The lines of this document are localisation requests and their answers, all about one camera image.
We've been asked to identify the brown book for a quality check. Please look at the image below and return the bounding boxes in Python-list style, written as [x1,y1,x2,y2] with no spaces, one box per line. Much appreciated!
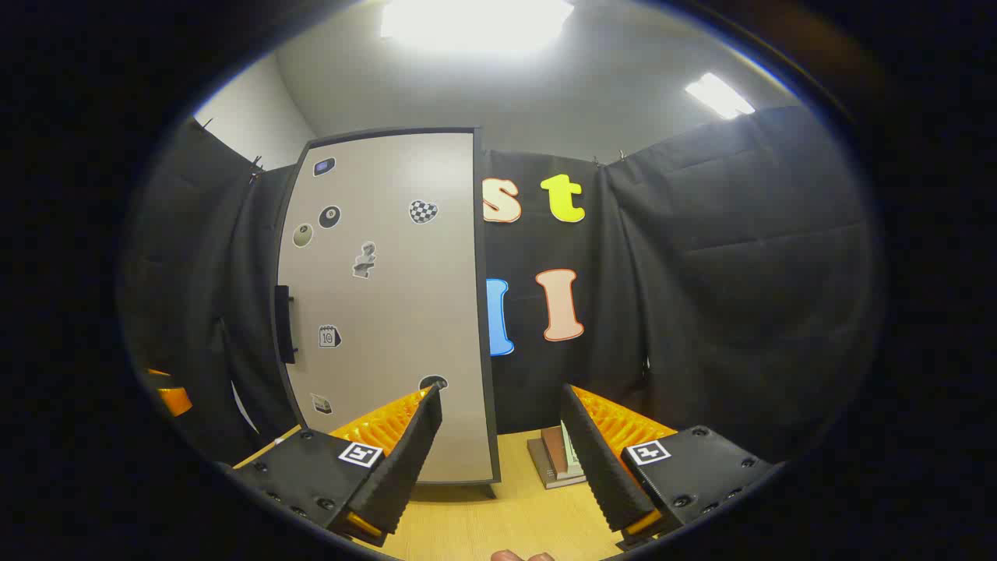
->
[541,426,573,480]

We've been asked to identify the black door handle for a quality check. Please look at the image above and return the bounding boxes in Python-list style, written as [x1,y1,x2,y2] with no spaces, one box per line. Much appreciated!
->
[274,285,298,365]

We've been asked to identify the small ceiling light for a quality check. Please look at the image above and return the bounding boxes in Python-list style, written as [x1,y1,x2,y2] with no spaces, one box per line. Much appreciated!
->
[685,72,755,120]

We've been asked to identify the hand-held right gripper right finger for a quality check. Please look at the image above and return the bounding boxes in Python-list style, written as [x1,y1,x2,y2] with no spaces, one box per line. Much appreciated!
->
[561,383,780,550]

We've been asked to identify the large ceiling light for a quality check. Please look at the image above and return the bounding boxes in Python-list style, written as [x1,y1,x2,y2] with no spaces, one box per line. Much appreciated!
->
[380,0,576,49]

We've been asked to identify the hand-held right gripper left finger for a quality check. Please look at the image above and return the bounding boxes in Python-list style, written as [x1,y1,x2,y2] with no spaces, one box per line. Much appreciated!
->
[226,382,445,546]

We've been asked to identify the black backdrop cloth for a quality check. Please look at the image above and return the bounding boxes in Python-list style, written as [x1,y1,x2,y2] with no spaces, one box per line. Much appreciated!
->
[125,105,881,468]

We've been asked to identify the grey cabinet door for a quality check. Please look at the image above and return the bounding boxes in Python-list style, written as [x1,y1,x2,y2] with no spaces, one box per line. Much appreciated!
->
[277,129,499,484]

